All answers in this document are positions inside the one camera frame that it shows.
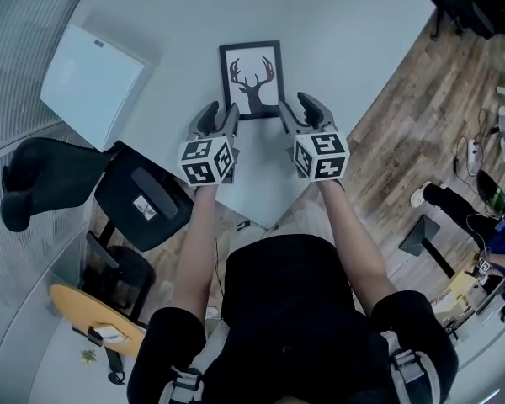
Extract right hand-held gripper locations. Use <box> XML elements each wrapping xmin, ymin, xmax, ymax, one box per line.
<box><xmin>277</xmin><ymin>91</ymin><xmax>350</xmax><ymax>189</ymax></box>

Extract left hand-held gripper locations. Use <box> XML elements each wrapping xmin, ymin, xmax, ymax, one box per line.
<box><xmin>177</xmin><ymin>100</ymin><xmax>242</xmax><ymax>188</ymax></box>

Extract black deer picture frame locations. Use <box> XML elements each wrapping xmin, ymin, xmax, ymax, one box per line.
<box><xmin>218</xmin><ymin>40</ymin><xmax>286</xmax><ymax>121</ymax></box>

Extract person's right forearm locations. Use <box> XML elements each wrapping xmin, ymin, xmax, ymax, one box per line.
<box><xmin>317</xmin><ymin>179</ymin><xmax>400</xmax><ymax>316</ymax></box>

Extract person's left forearm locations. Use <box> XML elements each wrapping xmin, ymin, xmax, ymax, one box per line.
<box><xmin>167</xmin><ymin>185</ymin><xmax>221</xmax><ymax>313</ymax></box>

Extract person's beige shorts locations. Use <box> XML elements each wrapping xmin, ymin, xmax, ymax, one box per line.
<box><xmin>263</xmin><ymin>198</ymin><xmax>336</xmax><ymax>246</ymax></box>

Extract black office chair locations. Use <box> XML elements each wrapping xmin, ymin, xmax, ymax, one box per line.
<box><xmin>82</xmin><ymin>146</ymin><xmax>195</xmax><ymax>330</ymax></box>

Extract white box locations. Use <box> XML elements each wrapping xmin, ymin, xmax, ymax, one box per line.
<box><xmin>40</xmin><ymin>24</ymin><xmax>156</xmax><ymax>153</ymax></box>

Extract black table base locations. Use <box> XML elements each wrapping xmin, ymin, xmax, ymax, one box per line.
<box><xmin>398</xmin><ymin>215</ymin><xmax>456</xmax><ymax>279</ymax></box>

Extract white power strip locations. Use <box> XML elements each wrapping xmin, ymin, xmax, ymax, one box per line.
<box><xmin>465</xmin><ymin>139</ymin><xmax>480</xmax><ymax>177</ymax></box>

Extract person's black shirt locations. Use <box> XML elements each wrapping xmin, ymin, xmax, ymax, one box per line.
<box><xmin>125</xmin><ymin>233</ymin><xmax>460</xmax><ymax>404</ymax></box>

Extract round wooden side table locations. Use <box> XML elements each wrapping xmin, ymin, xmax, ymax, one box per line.
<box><xmin>49</xmin><ymin>284</ymin><xmax>147</xmax><ymax>359</ymax></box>

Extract cardboard box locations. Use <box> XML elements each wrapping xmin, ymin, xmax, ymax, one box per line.
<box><xmin>432</xmin><ymin>269</ymin><xmax>492</xmax><ymax>332</ymax></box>

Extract white paper sheet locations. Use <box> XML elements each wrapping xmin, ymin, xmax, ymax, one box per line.
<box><xmin>93</xmin><ymin>322</ymin><xmax>131</xmax><ymax>345</ymax></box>

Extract grey harness strap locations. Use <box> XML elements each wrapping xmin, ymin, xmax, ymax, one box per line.
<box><xmin>380</xmin><ymin>329</ymin><xmax>433</xmax><ymax>404</ymax></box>
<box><xmin>157</xmin><ymin>364</ymin><xmax>205</xmax><ymax>404</ymax></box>

